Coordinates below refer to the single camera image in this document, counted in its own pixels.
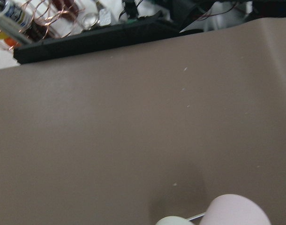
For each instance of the cream plastic cup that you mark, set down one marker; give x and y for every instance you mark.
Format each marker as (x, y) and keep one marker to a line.
(174, 220)

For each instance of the pink plastic cup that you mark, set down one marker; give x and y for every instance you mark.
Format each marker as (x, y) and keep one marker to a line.
(231, 209)

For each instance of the black tool stand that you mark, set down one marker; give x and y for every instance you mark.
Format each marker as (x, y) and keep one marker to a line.
(147, 29)

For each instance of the white wire cup rack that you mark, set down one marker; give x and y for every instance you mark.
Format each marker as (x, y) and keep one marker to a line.
(196, 216)

